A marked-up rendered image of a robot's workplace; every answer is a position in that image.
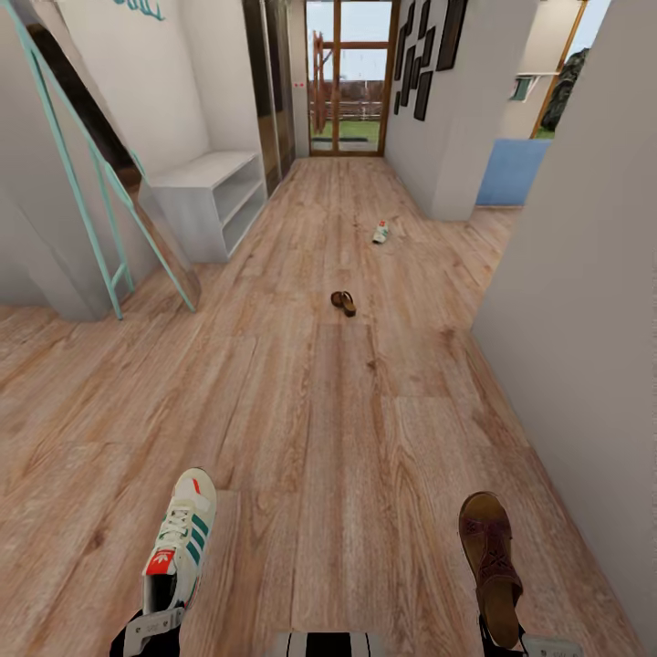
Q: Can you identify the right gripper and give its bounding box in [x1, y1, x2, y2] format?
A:
[479, 615, 525, 657]

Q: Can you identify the gym shoe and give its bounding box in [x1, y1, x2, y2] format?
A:
[141, 468, 216, 615]
[373, 221, 388, 244]

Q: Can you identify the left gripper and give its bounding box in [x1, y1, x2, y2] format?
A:
[109, 627, 180, 657]

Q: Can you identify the sandal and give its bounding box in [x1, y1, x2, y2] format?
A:
[330, 292, 356, 318]
[459, 491, 524, 650]

